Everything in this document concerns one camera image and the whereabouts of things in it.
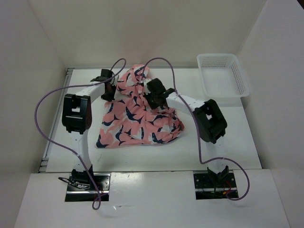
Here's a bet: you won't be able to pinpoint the white plastic basket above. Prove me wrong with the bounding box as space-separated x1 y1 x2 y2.
197 53 250 98

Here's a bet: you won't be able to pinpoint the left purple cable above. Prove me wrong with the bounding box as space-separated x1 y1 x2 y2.
34 58 128 210

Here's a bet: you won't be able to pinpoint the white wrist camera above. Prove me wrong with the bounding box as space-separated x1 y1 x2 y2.
110 75 119 86
141 78 151 94

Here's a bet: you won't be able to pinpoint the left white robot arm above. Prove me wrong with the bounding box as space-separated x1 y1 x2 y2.
62 69 116 190

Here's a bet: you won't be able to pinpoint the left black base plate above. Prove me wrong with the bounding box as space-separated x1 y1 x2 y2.
61 173 111 202

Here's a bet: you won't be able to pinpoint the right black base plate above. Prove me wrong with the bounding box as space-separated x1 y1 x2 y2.
193 172 239 200

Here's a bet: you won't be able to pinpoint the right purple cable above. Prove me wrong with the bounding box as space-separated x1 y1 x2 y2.
140 57 250 201

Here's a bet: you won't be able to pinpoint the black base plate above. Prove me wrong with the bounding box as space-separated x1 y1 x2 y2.
193 172 239 200
61 173 111 202

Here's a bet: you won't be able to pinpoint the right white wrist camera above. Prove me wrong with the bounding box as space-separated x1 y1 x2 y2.
141 78 151 94

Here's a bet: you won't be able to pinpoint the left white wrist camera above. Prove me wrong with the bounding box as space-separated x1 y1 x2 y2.
110 75 119 86

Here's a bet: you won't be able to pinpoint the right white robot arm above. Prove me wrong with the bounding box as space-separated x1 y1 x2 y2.
143 78 229 187

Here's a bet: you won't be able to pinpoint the pink shark print shorts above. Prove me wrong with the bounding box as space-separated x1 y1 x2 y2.
96 64 184 149

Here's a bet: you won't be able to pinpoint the purple cable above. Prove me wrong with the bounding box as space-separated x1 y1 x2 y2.
140 57 250 201
34 58 128 210

